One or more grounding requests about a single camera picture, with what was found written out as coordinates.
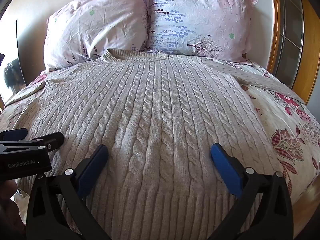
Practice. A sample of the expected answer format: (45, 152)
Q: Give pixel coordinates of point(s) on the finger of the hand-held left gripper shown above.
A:
(50, 140)
(13, 133)

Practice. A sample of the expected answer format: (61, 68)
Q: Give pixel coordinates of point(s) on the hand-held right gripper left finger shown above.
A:
(92, 167)

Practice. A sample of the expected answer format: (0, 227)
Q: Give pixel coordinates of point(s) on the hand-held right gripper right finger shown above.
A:
(226, 170)

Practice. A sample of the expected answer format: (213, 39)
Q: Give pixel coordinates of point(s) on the person's left forearm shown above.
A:
(10, 205)

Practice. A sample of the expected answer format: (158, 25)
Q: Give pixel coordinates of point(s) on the black flat monitor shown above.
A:
(17, 72)

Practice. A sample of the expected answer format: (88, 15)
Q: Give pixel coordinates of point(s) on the floral bedspread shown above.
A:
(287, 135)

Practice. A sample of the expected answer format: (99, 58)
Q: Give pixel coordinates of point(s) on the pink floral pillow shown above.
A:
(100, 30)

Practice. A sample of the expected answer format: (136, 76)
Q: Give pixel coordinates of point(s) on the pink pillow with purple flowers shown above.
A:
(197, 17)

